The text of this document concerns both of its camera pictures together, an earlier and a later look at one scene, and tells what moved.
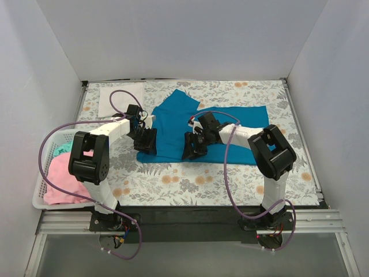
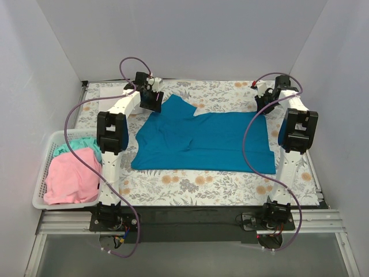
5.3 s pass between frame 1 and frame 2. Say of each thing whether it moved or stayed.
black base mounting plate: stayed
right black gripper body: moved
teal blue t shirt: moved
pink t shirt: stayed
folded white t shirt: stayed
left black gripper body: moved
